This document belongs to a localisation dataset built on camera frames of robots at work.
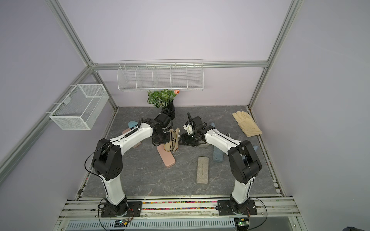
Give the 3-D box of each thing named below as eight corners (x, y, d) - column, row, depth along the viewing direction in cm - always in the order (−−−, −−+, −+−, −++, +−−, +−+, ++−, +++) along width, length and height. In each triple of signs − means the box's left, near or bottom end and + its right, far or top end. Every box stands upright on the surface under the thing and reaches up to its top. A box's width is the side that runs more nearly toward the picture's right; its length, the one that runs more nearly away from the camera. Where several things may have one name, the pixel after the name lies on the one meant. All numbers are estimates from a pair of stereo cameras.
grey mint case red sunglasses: (196, 182, 84) (196, 181, 81) (197, 158, 93) (197, 156, 91) (208, 183, 83) (208, 182, 81) (208, 159, 93) (208, 157, 90)
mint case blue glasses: (213, 161, 92) (214, 160, 90) (212, 148, 98) (212, 146, 96) (224, 161, 92) (224, 160, 90) (222, 148, 98) (222, 146, 96)
